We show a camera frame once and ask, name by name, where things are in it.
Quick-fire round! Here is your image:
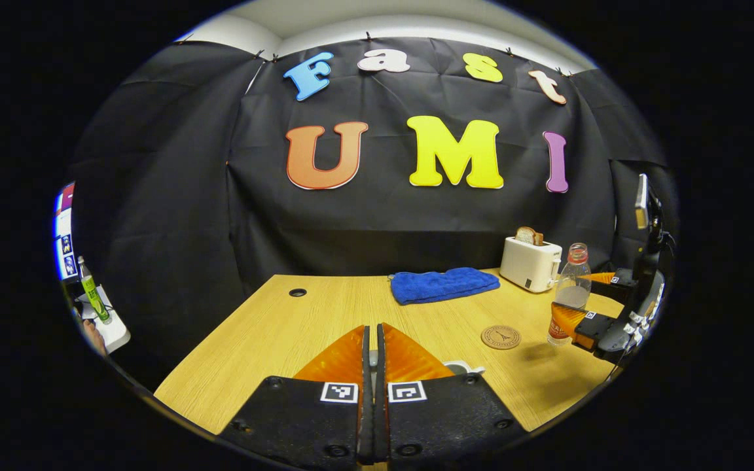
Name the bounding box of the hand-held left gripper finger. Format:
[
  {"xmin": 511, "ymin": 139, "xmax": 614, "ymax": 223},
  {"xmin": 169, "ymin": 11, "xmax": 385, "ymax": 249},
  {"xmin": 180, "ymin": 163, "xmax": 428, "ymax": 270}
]
[
  {"xmin": 219, "ymin": 325, "xmax": 375, "ymax": 468},
  {"xmin": 376, "ymin": 323, "xmax": 530, "ymax": 466}
]

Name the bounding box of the clear plastic water bottle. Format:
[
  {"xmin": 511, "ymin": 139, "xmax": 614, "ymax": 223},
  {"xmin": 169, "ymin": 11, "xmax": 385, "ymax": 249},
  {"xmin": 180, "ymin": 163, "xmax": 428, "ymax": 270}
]
[{"xmin": 547, "ymin": 243, "xmax": 592, "ymax": 346}]

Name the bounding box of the round brown coaster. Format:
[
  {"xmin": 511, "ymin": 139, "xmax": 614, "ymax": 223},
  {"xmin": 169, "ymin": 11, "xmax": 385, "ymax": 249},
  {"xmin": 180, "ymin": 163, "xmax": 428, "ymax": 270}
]
[{"xmin": 480, "ymin": 325, "xmax": 522, "ymax": 351}]

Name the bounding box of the white teacup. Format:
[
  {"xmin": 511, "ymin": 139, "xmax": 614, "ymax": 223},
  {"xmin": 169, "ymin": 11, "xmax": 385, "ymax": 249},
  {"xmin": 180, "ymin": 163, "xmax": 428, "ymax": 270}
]
[{"xmin": 444, "ymin": 360, "xmax": 486, "ymax": 377}]

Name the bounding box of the green labelled bottle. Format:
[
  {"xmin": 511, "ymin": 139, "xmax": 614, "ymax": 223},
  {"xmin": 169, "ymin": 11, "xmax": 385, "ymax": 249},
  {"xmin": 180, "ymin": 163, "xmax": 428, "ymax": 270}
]
[{"xmin": 77, "ymin": 256, "xmax": 111, "ymax": 324}]

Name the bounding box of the white toaster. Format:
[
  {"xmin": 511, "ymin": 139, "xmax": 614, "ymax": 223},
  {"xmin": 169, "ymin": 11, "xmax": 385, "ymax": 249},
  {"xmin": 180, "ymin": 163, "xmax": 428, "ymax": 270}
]
[{"xmin": 500, "ymin": 237, "xmax": 563, "ymax": 293}]

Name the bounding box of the blue towel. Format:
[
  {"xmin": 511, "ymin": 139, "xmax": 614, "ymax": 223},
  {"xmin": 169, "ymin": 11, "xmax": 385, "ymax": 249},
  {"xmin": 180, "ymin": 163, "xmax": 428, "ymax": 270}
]
[{"xmin": 390, "ymin": 267, "xmax": 501, "ymax": 306}]

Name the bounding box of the white side table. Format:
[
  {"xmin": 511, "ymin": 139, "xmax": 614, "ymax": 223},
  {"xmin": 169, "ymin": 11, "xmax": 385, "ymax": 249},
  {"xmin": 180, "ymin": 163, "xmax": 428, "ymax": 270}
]
[{"xmin": 76, "ymin": 285, "xmax": 132, "ymax": 354}]

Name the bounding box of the wall poster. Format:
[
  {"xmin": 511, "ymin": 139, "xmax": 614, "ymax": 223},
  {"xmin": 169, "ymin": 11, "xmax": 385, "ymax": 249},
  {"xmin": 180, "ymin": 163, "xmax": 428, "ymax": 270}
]
[{"xmin": 54, "ymin": 183, "xmax": 80, "ymax": 282}]

